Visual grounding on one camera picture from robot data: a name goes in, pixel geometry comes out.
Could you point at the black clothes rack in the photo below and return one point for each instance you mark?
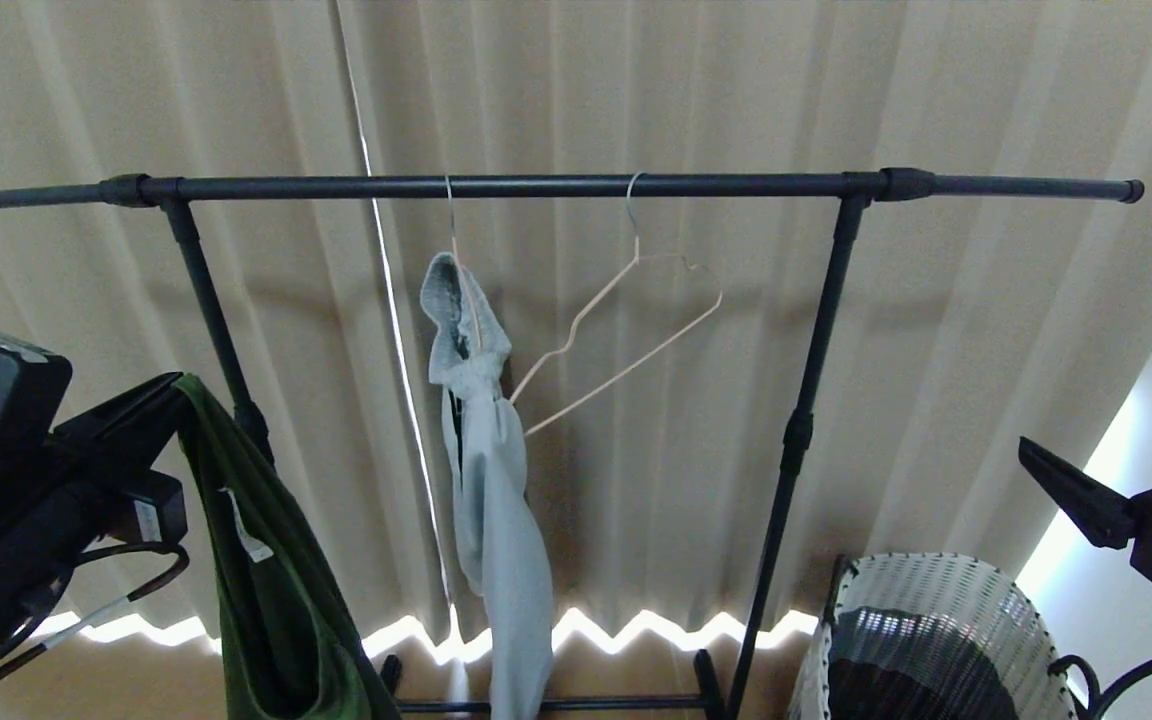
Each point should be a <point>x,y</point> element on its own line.
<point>536,186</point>

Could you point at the pale grey shorts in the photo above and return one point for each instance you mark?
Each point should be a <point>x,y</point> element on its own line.
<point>506,540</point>

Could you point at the green printed shirt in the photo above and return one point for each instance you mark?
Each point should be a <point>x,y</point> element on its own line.
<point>266,600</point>

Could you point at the pink clothes hanger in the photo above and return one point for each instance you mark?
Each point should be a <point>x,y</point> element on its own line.
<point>636,365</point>
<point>451,220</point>

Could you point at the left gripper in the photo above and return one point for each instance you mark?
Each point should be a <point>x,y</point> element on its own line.
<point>86,510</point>

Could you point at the white laundry basket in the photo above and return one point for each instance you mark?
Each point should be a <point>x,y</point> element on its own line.
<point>936,610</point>

